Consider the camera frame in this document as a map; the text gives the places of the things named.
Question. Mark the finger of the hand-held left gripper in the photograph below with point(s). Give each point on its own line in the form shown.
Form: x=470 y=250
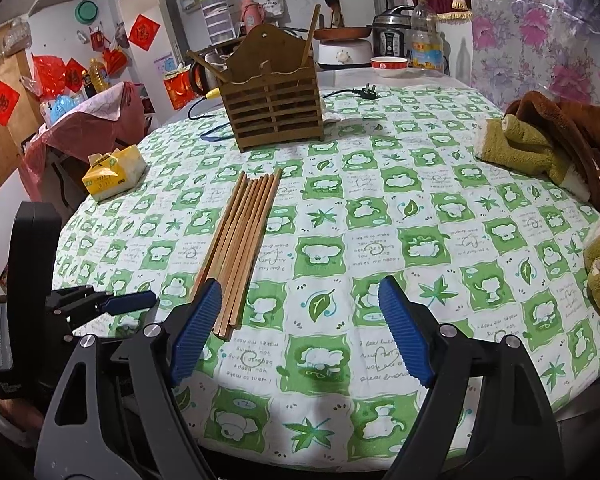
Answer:
x=130 y=301
x=82 y=317

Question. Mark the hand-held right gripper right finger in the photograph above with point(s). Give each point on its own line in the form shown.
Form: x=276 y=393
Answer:
x=405 y=332

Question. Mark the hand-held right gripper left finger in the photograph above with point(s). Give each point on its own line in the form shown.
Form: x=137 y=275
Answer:
x=195 y=332

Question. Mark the bundle of wooden chopsticks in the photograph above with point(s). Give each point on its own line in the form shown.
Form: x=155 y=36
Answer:
x=240 y=250

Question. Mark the wooden slatted chopstick holder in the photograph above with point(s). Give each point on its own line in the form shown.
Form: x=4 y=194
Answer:
x=275 y=105

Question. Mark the brown wooden chopstick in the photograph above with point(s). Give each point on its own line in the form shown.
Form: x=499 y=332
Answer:
x=310 y=35
x=207 y=66

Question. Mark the yellow tissue pack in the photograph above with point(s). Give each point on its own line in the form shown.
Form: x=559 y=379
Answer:
x=112 y=172

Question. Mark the green checked tablecloth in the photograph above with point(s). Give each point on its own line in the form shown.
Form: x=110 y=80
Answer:
x=430 y=210

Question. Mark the pink covered side table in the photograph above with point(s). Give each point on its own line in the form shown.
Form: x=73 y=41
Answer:
x=80 y=125

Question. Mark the blue plastic item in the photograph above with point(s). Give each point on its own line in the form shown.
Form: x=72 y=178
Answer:
x=61 y=109

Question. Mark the red diamond paper decoration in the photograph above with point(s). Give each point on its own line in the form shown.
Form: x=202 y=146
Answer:
x=2 y=105
x=142 y=32

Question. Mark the red plastic bag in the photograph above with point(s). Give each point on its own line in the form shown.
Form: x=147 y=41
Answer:
x=50 y=72

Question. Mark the yellow oil bottle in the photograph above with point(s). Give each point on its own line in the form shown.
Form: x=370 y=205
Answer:
x=98 y=74

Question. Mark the red printed packet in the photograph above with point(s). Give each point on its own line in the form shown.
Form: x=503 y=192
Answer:
x=179 y=91

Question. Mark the stainless electric kettle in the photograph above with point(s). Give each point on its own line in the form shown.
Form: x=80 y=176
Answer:
x=212 y=77

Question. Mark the green plastic basin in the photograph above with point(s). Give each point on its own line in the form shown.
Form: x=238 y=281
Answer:
x=87 y=12

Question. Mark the white refrigerator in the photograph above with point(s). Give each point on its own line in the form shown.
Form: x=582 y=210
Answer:
x=165 y=25

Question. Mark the red white bowl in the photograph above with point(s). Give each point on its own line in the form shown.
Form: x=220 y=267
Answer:
x=389 y=66

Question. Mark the brown olive plush coat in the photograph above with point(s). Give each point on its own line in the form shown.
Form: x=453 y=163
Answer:
x=555 y=110

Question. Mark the white electric pot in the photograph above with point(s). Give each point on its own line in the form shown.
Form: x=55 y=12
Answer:
x=345 y=54

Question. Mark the clear plastic oil bottle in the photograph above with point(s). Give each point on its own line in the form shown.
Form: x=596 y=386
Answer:
x=426 y=40

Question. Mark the small plastic drawer organizer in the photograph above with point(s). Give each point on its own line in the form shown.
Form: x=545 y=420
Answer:
x=215 y=17

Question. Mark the silver black rice cooker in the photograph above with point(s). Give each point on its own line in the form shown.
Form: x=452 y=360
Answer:
x=392 y=30

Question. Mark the brown frying pan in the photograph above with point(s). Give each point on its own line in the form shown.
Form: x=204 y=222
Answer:
x=342 y=32

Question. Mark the pink thermos bottle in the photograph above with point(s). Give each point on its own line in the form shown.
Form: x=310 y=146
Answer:
x=250 y=12

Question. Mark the white hanging bag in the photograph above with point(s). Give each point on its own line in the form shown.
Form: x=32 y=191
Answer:
x=271 y=8

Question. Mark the floral plastic curtain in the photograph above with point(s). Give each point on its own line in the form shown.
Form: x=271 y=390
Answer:
x=540 y=25

